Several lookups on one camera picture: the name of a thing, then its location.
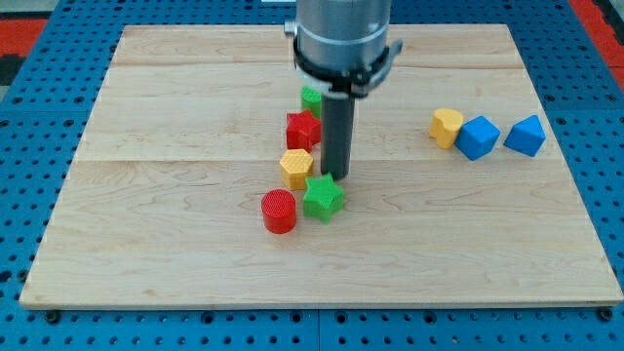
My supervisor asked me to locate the blue pentagon block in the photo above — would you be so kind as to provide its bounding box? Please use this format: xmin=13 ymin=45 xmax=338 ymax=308
xmin=503 ymin=115 xmax=546 ymax=157

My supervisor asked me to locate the yellow hexagon block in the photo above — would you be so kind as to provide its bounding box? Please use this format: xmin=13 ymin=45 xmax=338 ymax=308
xmin=279 ymin=149 xmax=314 ymax=190

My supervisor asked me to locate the green cylinder block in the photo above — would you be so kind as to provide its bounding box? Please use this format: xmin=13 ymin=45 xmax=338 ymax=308
xmin=300 ymin=86 xmax=322 ymax=119

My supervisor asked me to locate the light wooden board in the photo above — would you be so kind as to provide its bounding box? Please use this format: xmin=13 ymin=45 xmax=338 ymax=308
xmin=20 ymin=24 xmax=623 ymax=310

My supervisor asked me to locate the red star block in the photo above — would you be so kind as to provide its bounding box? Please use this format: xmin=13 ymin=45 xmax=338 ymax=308
xmin=286 ymin=109 xmax=322 ymax=152

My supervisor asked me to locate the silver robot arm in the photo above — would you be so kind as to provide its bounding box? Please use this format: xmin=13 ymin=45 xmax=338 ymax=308
xmin=284 ymin=0 xmax=403 ymax=180

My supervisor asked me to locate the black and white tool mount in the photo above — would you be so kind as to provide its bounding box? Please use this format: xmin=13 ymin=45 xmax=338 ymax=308
xmin=293 ymin=39 xmax=404 ymax=98

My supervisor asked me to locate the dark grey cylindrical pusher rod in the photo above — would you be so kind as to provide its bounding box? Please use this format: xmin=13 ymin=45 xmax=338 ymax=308
xmin=321 ymin=96 xmax=355 ymax=180

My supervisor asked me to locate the green star block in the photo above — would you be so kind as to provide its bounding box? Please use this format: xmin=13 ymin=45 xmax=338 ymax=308
xmin=303 ymin=173 xmax=344 ymax=223

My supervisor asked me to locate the red cylinder block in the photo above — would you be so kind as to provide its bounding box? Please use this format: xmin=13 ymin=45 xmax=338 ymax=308
xmin=261 ymin=189 xmax=296 ymax=234

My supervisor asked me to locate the yellow heart block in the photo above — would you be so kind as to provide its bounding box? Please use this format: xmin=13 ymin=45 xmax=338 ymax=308
xmin=428 ymin=108 xmax=464 ymax=149

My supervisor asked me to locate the blue cube block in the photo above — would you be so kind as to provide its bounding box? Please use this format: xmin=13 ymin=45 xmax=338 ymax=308
xmin=455 ymin=116 xmax=500 ymax=161

